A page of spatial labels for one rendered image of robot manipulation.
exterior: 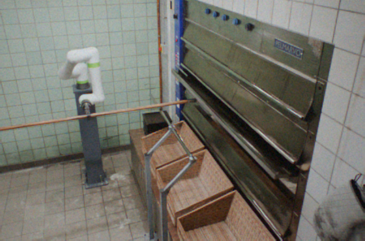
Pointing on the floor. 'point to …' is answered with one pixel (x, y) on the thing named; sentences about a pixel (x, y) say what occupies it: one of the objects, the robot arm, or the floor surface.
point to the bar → (165, 186)
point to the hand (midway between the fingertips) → (88, 115)
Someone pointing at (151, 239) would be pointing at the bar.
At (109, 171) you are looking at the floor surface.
